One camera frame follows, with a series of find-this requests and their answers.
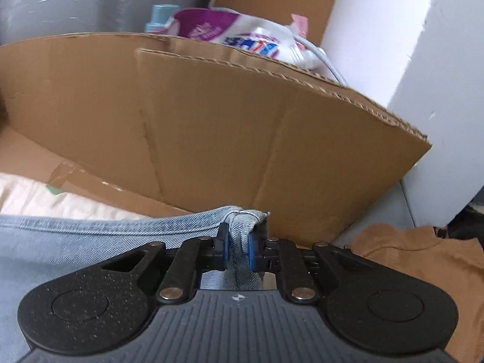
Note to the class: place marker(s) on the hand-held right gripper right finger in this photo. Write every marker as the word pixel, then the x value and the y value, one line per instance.
pixel 251 251

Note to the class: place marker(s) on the brown garment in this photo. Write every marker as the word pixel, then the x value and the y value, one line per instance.
pixel 435 264

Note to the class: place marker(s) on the flattened brown cardboard box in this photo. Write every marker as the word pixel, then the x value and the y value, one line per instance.
pixel 208 128

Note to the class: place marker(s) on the grey film-wrapped appliance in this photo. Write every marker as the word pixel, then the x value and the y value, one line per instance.
pixel 94 3

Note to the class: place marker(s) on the dark patterned clothes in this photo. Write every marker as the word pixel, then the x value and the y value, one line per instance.
pixel 465 230

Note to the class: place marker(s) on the pink bottle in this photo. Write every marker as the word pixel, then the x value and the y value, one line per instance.
pixel 298 22

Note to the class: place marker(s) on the purple white refill pouch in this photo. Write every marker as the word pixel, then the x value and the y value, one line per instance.
pixel 242 34

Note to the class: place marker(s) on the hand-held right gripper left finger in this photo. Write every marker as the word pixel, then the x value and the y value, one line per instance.
pixel 224 251

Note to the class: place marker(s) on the blue denim jeans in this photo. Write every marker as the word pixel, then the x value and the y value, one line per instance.
pixel 75 242

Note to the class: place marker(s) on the cream bear print bed sheet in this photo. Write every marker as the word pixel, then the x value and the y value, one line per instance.
pixel 30 200

